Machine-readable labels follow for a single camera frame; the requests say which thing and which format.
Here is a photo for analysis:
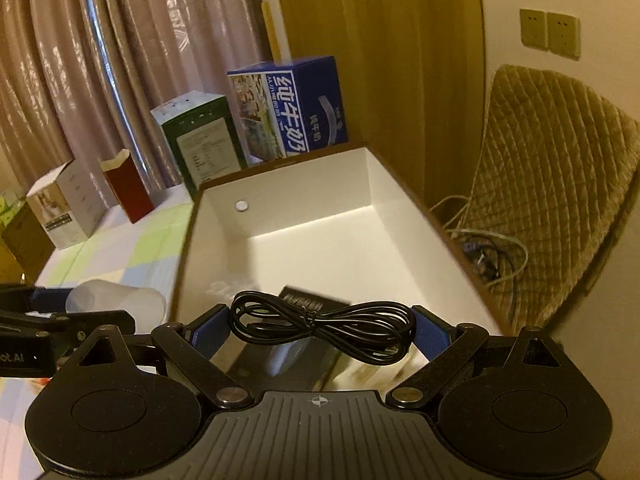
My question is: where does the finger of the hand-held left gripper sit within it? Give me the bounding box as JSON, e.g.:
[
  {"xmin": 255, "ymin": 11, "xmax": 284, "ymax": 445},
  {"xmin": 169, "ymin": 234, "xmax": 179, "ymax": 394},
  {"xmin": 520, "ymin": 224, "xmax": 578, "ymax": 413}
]
[
  {"xmin": 0, "ymin": 310, "xmax": 137, "ymax": 349},
  {"xmin": 0, "ymin": 284, "xmax": 76, "ymax": 314}
]

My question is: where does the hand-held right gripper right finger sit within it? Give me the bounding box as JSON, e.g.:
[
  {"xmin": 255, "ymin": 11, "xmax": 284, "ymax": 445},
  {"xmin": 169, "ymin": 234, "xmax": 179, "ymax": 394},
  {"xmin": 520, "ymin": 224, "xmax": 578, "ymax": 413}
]
[{"xmin": 387, "ymin": 305, "xmax": 592, "ymax": 407}]

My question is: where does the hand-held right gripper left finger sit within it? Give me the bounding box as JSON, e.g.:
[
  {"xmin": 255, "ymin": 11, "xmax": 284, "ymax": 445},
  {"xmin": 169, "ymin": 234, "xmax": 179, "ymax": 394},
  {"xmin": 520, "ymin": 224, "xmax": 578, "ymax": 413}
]
[{"xmin": 56, "ymin": 304, "xmax": 255, "ymax": 409}]

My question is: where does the clear plastic cup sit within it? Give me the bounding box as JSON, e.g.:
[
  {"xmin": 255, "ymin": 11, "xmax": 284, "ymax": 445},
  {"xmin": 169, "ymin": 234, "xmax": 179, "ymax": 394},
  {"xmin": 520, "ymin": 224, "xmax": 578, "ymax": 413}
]
[{"xmin": 65, "ymin": 280, "xmax": 167, "ymax": 333}]

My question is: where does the black shaver box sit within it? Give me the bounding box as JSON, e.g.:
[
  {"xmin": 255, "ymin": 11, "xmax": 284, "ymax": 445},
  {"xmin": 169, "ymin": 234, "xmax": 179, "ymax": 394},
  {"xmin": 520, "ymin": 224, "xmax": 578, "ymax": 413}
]
[{"xmin": 220, "ymin": 285, "xmax": 352, "ymax": 391}]

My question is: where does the black cable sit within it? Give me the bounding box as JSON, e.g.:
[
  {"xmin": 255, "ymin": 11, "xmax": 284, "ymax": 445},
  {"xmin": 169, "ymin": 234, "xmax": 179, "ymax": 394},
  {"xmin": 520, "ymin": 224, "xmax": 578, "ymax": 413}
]
[{"xmin": 230, "ymin": 291, "xmax": 417, "ymax": 366}]

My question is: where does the brown storage box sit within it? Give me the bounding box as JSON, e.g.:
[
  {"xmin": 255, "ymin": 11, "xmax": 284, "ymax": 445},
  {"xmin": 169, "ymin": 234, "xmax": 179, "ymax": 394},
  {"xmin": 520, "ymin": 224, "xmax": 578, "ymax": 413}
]
[{"xmin": 167, "ymin": 142, "xmax": 503, "ymax": 396}]

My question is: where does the brown cardboard box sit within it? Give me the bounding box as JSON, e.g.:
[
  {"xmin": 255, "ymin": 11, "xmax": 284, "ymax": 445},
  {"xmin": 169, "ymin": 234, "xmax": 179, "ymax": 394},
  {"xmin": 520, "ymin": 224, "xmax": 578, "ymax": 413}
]
[{"xmin": 0, "ymin": 200, "xmax": 56, "ymax": 283}]

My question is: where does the plaid tablecloth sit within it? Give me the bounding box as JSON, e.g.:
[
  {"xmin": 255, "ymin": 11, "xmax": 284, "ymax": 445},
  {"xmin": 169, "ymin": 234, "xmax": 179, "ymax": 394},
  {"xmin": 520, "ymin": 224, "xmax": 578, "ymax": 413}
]
[{"xmin": 0, "ymin": 185, "xmax": 201, "ymax": 461}]

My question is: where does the white product box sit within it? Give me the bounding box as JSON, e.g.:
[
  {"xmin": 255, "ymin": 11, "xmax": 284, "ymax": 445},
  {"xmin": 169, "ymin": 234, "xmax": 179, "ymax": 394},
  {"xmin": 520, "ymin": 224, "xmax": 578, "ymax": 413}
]
[{"xmin": 26, "ymin": 159, "xmax": 108, "ymax": 251}]

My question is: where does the dark red box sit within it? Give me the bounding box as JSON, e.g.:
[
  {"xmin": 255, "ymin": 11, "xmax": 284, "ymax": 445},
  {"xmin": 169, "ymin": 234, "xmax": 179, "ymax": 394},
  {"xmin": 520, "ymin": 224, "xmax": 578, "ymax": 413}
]
[{"xmin": 99, "ymin": 150, "xmax": 155, "ymax": 224}]

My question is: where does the green milk carton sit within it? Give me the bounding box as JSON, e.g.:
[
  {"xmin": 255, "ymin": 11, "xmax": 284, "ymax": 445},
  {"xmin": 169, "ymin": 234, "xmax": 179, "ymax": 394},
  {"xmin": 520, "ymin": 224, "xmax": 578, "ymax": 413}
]
[{"xmin": 151, "ymin": 90, "xmax": 249, "ymax": 200}]

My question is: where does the chair with quilted cover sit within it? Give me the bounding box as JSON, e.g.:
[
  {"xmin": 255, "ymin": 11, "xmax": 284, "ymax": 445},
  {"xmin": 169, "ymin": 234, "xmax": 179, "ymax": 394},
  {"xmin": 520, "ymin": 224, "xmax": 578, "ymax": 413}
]
[{"xmin": 435, "ymin": 64, "xmax": 640, "ymax": 331}]

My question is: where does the blue milk carton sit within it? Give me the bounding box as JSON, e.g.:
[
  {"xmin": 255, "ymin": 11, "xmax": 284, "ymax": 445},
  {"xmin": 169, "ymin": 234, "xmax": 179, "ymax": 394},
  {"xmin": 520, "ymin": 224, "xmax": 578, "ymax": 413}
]
[{"xmin": 226, "ymin": 56, "xmax": 349, "ymax": 163}]

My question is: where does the silver metal pipe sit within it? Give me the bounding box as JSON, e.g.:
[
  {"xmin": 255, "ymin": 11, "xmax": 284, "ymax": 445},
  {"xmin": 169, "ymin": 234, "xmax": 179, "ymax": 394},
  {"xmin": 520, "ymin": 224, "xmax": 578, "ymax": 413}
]
[{"xmin": 80, "ymin": 0, "xmax": 146, "ymax": 181}]

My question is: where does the wooden door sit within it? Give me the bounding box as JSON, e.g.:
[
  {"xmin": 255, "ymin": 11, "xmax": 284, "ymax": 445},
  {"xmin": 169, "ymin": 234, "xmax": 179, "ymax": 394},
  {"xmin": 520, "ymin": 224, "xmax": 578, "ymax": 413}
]
[{"xmin": 270, "ymin": 0, "xmax": 486, "ymax": 201}]

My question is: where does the pink curtain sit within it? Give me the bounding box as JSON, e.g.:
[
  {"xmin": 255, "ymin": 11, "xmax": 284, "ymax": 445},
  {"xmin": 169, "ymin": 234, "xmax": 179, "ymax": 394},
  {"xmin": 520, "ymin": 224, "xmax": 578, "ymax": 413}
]
[{"xmin": 0, "ymin": 0, "xmax": 281, "ymax": 201}]

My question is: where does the white cable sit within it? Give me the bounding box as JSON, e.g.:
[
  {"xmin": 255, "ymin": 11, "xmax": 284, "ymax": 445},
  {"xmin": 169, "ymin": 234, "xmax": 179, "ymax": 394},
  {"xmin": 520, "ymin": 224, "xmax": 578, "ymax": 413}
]
[{"xmin": 432, "ymin": 195, "xmax": 531, "ymax": 288}]

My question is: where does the beige wall socket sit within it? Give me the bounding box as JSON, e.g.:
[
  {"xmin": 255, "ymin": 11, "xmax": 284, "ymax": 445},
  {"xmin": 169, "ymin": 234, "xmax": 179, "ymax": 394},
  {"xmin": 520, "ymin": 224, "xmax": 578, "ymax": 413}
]
[
  {"xmin": 546, "ymin": 11, "xmax": 581, "ymax": 58},
  {"xmin": 520, "ymin": 8, "xmax": 548, "ymax": 51}
]

